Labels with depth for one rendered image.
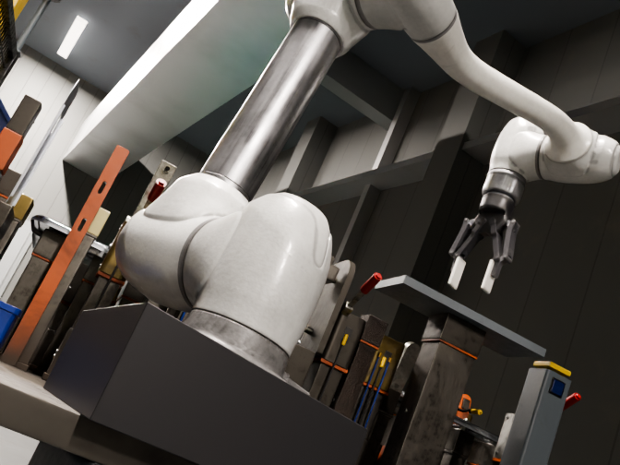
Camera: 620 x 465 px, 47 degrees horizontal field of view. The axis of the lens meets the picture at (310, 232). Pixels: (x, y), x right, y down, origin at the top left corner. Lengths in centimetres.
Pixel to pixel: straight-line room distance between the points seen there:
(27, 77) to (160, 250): 901
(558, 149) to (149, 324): 107
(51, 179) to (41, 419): 904
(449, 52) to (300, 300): 66
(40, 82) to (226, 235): 911
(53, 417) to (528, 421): 112
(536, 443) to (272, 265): 89
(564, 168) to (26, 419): 122
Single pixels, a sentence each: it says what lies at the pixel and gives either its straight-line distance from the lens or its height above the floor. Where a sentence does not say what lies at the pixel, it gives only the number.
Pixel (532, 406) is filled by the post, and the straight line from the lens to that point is 169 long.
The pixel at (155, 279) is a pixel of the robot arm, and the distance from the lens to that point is 112.
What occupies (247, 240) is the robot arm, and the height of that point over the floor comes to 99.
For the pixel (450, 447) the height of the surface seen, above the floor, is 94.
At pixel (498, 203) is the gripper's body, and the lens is 168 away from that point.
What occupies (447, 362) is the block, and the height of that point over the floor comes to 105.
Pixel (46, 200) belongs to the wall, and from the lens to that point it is 978.
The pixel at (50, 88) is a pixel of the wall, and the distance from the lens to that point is 1008.
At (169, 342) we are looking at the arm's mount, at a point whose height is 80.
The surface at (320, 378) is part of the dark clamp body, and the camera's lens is 158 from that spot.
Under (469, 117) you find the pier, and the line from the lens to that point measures 531.
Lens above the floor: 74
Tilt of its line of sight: 17 degrees up
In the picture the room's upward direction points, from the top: 23 degrees clockwise
